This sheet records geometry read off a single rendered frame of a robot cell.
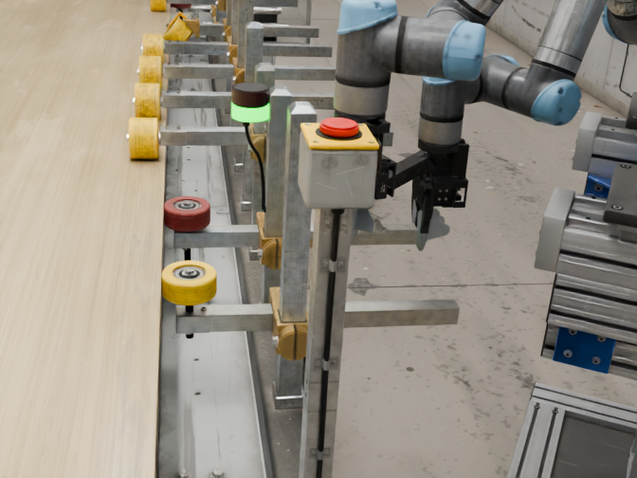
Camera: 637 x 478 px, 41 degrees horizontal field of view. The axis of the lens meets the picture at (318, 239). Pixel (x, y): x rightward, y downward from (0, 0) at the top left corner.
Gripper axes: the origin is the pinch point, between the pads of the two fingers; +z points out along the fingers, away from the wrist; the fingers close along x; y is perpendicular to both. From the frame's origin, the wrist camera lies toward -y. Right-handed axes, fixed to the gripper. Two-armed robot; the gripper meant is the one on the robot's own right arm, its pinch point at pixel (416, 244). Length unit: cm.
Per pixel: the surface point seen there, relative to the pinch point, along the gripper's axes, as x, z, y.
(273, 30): 124, -13, -14
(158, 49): 96, -13, -48
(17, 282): -26, -9, -65
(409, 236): -1.5, -2.3, -1.9
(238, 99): -6.1, -29.3, -33.1
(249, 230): -1.2, -4.1, -30.8
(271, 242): -7.5, -4.9, -27.6
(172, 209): -2.0, -9.0, -43.9
